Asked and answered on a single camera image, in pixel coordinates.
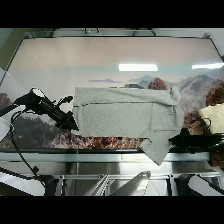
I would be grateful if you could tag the cream garment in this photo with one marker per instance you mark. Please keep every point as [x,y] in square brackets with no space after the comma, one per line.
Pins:
[213,115]

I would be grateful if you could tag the silver frame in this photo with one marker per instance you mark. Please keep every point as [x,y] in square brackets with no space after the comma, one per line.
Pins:
[100,166]

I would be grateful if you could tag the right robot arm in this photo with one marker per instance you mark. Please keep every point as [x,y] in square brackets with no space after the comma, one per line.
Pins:
[193,140]

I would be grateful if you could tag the grey T-shirt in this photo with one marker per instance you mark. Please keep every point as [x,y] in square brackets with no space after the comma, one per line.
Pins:
[126,113]

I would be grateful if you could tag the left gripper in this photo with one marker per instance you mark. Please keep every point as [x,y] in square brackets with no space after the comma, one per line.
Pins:
[67,122]

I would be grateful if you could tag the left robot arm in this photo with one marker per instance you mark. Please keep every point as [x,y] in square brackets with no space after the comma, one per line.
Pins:
[39,102]

